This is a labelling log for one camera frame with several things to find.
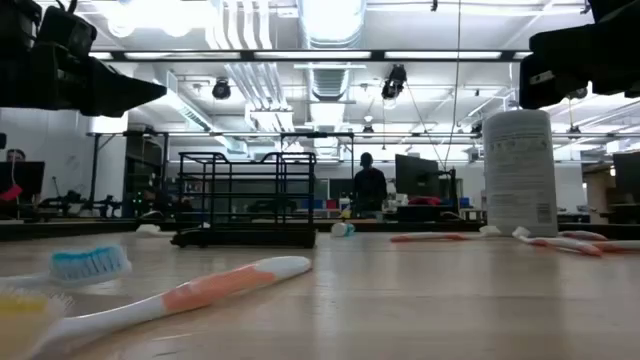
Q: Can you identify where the white wipes canister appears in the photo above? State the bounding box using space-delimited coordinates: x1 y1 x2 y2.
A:
482 108 559 238

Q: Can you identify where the red object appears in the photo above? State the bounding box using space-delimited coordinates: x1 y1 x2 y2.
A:
0 183 24 203

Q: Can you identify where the black overhead beam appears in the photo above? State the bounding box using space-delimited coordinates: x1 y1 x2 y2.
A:
88 48 534 63

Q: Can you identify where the silver air duct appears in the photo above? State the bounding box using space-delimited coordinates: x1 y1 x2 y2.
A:
297 0 369 151

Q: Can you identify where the black wire caddy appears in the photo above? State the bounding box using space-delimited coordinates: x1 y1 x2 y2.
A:
169 151 318 250

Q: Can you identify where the black monitor stand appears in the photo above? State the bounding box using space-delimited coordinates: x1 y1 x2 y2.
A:
438 167 459 217

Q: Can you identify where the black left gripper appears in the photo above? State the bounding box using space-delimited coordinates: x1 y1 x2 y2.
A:
0 42 168 120

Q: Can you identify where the thin hanging cable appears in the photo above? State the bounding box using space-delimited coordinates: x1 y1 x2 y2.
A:
442 0 462 169

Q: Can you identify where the blue and white toothbrush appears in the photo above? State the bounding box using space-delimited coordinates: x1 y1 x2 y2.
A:
0 243 133 291

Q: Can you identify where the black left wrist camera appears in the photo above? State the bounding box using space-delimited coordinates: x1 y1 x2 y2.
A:
37 3 99 54

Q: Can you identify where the black monitor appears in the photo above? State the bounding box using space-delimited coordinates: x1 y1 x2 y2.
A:
0 160 46 204
612 151 640 204
394 153 441 199

